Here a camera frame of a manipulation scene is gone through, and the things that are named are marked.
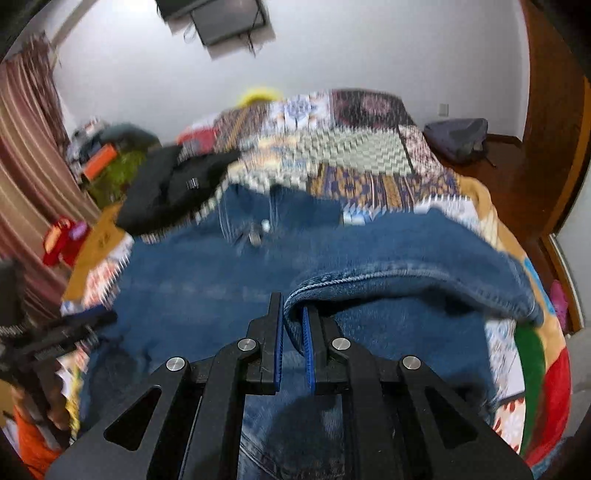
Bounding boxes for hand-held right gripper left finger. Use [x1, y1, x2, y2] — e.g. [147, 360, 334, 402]
[46, 292, 283, 480]

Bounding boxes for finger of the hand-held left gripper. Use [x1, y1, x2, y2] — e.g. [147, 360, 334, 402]
[65, 311, 119, 343]

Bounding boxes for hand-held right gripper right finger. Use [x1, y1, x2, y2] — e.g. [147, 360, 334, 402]
[301, 305, 534, 480]

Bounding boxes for blue denim jeans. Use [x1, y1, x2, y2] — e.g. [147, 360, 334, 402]
[76, 182, 546, 480]

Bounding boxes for person's left forearm orange sleeve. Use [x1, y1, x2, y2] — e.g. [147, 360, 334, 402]
[11, 404, 63, 480]

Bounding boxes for person's left hand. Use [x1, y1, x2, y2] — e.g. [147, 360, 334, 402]
[44, 385, 72, 432]

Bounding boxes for red toy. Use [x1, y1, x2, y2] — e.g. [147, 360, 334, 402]
[42, 219, 88, 267]

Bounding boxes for black garment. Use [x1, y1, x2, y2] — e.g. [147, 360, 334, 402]
[115, 145, 243, 234]

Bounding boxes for green cloth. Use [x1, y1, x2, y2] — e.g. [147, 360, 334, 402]
[88, 150, 145, 204]

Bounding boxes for orange box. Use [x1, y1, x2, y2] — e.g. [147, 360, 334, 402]
[82, 143, 117, 182]

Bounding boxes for striped brown curtain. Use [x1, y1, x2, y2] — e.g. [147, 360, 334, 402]
[0, 32, 102, 324]

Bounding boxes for patchwork printed blanket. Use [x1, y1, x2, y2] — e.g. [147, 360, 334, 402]
[60, 88, 573, 469]

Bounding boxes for pink object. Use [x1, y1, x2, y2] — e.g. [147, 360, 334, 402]
[549, 281, 568, 315]

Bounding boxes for grey bag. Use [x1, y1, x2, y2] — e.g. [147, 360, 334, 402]
[422, 117, 497, 167]

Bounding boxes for yellow foam tube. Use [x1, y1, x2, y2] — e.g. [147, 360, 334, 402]
[238, 85, 284, 108]

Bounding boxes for black wall television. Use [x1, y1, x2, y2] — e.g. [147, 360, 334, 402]
[154, 0, 271, 47]

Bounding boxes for wooden door frame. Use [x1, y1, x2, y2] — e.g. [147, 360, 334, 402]
[522, 0, 591, 333]

